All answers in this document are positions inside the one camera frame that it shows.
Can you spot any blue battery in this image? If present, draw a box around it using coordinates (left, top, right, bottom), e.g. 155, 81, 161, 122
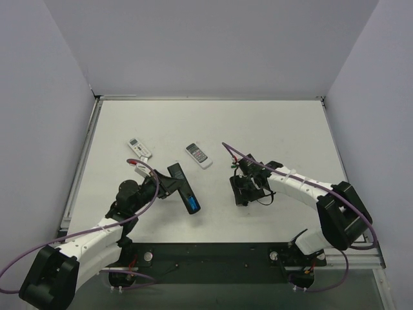
188, 196, 197, 210
188, 197, 198, 211

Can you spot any black TV remote control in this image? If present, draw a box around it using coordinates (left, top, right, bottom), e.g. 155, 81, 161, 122
167, 163, 201, 214

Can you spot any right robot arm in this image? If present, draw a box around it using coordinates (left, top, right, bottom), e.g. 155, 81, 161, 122
230, 154, 372, 256

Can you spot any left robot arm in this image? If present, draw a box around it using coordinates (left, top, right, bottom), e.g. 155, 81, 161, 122
19, 172, 186, 309

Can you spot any white remote green screen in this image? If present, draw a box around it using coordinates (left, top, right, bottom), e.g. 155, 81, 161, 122
128, 138, 152, 159

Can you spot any white grey AC remote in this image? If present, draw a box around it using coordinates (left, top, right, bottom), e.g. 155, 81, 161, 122
185, 143, 213, 170

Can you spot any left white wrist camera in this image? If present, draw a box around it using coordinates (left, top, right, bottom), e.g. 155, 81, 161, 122
126, 156, 150, 178

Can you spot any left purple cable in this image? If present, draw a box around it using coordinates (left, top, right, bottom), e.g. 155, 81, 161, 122
0, 158, 161, 295

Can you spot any purple cable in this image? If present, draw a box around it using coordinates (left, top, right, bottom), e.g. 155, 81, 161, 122
221, 141, 378, 293
0, 158, 161, 295

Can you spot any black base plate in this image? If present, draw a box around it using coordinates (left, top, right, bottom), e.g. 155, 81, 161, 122
111, 242, 327, 284

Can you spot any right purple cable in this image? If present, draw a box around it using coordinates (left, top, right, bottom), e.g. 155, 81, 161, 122
221, 141, 378, 293

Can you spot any aluminium frame rail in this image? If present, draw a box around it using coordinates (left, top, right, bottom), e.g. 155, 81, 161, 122
325, 247, 386, 269

